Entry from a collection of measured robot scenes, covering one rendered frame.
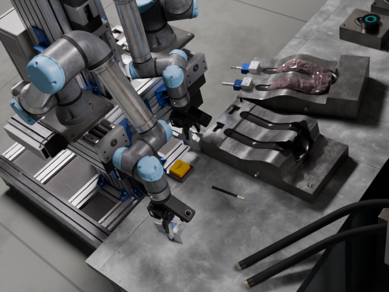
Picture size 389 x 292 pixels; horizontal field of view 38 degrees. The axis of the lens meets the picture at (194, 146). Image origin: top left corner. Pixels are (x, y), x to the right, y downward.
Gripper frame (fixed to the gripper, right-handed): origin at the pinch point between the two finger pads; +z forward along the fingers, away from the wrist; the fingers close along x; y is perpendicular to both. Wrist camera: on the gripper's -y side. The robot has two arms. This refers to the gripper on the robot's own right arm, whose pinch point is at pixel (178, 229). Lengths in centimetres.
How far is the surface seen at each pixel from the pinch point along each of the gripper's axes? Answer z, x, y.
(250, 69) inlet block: -3, -82, 11
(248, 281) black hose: 1.6, 7.9, -31.5
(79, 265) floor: 85, -1, 86
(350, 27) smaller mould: -2, -121, -20
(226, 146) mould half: -4.0, -37.6, -0.6
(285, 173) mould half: -3.1, -34.1, -26.5
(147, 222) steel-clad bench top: 4.6, -0.2, 15.1
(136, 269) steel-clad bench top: 4.6, 17.9, 7.9
